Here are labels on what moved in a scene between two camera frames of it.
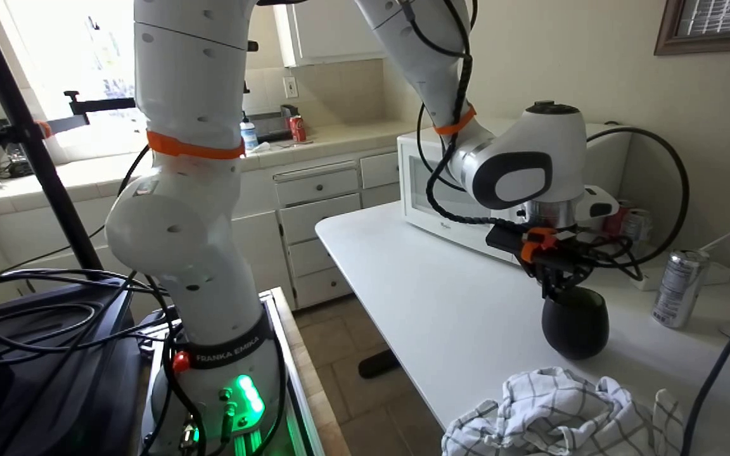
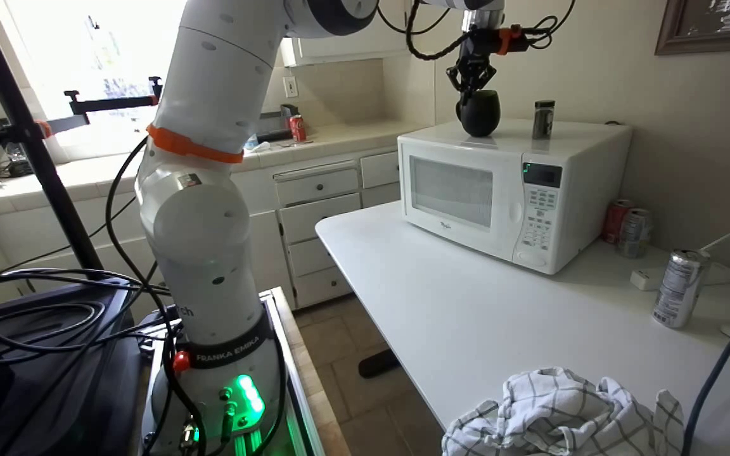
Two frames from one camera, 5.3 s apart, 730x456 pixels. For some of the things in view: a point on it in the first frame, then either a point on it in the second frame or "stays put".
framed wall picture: x=714 y=24 stays put
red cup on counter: x=298 y=131 stays put
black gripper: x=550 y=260 → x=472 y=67
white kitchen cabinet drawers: x=280 y=207 stays put
